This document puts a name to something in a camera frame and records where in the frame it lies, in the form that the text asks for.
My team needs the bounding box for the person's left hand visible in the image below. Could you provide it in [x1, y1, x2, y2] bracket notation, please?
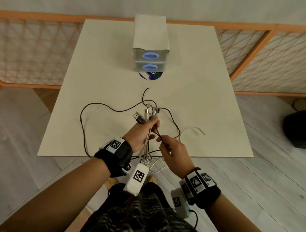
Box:
[122, 116, 161, 153]

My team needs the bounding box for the person's right hand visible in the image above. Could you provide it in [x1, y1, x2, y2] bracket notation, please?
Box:
[157, 135, 195, 180]

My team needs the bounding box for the bundle of charging cables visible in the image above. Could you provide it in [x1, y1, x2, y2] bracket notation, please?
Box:
[132, 102, 168, 173]

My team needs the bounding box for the brown braided cable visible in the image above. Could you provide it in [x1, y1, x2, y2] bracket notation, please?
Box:
[153, 126, 166, 145]

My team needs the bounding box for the person's left forearm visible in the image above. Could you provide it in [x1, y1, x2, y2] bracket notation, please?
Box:
[0, 156, 112, 232]

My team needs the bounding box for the person's right forearm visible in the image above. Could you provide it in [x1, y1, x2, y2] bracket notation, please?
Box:
[205, 193, 262, 232]

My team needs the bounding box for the round blue sticker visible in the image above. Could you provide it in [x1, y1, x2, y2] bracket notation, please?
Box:
[138, 71, 163, 81]

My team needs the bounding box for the cream table cover sheet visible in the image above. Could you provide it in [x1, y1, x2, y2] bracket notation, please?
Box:
[37, 19, 254, 158]

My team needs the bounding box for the dark patterned garment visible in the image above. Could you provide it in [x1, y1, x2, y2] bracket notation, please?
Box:
[80, 182, 199, 232]

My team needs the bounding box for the white two-drawer storage unit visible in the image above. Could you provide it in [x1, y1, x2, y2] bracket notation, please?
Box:
[132, 14, 171, 73]

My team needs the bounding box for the wooden lattice fence panel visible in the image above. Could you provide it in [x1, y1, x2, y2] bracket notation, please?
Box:
[230, 24, 306, 97]
[215, 22, 278, 82]
[0, 10, 84, 90]

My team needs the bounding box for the black bulky object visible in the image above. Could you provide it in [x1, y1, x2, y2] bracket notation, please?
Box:
[283, 112, 306, 149]

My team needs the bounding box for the dark looped cable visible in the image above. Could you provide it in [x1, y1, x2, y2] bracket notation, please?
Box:
[157, 108, 181, 139]

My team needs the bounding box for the thin white cable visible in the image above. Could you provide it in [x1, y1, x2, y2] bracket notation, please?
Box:
[180, 126, 205, 142]

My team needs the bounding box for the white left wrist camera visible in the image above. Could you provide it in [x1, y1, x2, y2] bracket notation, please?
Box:
[123, 162, 149, 196]

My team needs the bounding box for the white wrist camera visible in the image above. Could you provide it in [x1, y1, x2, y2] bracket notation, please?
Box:
[170, 180, 192, 219]
[123, 162, 149, 196]

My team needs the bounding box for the black left wrist strap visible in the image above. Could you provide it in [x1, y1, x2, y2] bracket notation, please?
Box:
[94, 137, 133, 178]

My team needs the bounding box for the black wrist strap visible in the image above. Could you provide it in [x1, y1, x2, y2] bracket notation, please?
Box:
[184, 167, 222, 210]
[94, 137, 133, 178]

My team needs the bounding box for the long dark cable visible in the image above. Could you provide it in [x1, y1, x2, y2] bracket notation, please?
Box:
[80, 87, 151, 159]

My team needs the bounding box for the clear drawer blue ring handle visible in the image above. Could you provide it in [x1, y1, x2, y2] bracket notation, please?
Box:
[134, 62, 167, 73]
[133, 49, 170, 63]

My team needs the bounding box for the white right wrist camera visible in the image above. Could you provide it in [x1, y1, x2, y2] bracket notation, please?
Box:
[170, 180, 192, 219]

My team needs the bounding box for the black right wrist strap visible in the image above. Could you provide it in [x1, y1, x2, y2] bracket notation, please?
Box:
[184, 167, 222, 210]

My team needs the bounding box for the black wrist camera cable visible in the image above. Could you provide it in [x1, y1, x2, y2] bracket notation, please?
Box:
[188, 209, 199, 228]

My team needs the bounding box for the black floor cable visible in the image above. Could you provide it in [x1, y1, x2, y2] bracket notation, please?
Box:
[293, 98, 306, 113]

